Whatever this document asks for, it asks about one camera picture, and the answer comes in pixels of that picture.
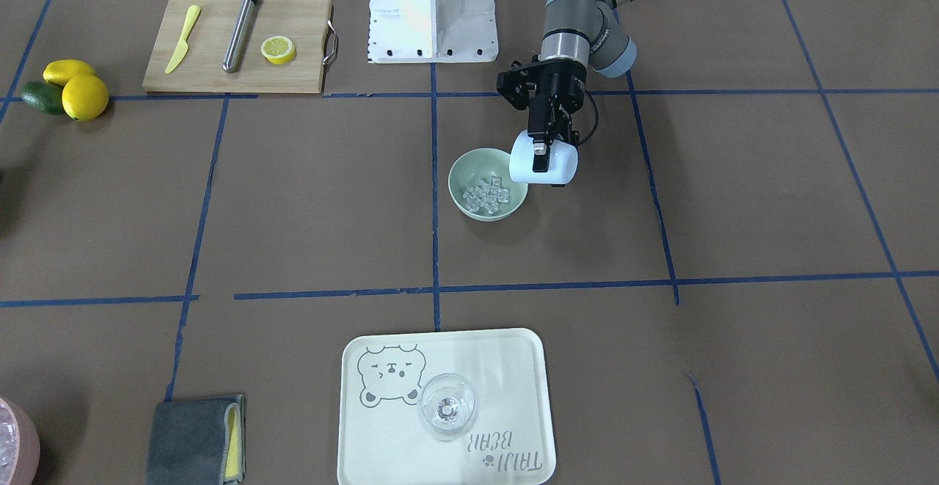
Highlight green ceramic bowl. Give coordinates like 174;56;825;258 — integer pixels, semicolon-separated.
448;147;529;222

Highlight yellow lemon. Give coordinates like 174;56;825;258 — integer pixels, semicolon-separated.
62;74;110;121
43;58;97;87

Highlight yellow lemon upper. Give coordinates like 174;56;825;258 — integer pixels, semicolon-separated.
62;74;110;121

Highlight clear wine glass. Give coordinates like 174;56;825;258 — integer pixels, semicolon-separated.
419;373;479;442

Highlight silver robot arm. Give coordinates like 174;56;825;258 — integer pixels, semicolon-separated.
497;0;637;186

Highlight wooden cutting board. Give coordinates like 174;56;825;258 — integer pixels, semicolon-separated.
142;0;340;95

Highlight black handled knife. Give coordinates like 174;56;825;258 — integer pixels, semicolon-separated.
222;0;260;73

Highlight pink bowl with ice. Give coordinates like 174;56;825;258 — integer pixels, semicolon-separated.
1;397;40;484

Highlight green lime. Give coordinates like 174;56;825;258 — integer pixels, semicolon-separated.
21;81;66;116

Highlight ice cubes in green bowl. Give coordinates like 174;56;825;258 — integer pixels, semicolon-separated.
461;176;511;216

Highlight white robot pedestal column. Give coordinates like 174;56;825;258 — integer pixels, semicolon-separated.
367;0;500;64

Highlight cream plastic tray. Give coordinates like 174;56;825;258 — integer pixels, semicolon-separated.
337;328;557;484

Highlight small blue cup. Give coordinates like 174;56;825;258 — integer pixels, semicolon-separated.
509;130;578;186

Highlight yellow plastic knife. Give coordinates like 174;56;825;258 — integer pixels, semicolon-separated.
164;4;202;74

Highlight lemon half slice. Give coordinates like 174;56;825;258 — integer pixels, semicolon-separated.
260;36;296;66

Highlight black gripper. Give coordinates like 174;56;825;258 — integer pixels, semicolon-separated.
496;58;593;187

